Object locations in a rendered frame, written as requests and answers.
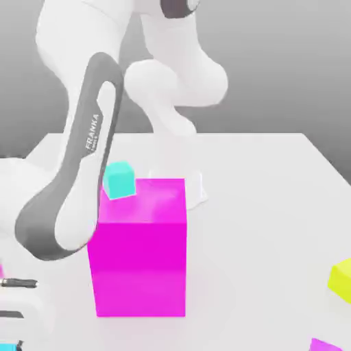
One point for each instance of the small magenta cube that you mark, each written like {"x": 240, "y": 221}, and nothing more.
{"x": 323, "y": 346}
{"x": 1, "y": 271}

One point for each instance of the small yellow cube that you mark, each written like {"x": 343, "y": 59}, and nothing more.
{"x": 341, "y": 279}

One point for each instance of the large magenta box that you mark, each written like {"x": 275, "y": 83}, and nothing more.
{"x": 139, "y": 260}

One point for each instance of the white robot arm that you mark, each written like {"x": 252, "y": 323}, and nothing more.
{"x": 82, "y": 115}

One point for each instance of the small blue cube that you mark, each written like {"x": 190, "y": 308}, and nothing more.
{"x": 7, "y": 347}

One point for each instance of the small cyan cube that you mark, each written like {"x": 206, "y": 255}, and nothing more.
{"x": 119, "y": 179}

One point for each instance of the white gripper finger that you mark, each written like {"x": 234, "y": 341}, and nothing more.
{"x": 19, "y": 346}

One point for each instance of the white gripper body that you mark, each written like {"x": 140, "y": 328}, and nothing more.
{"x": 30, "y": 307}

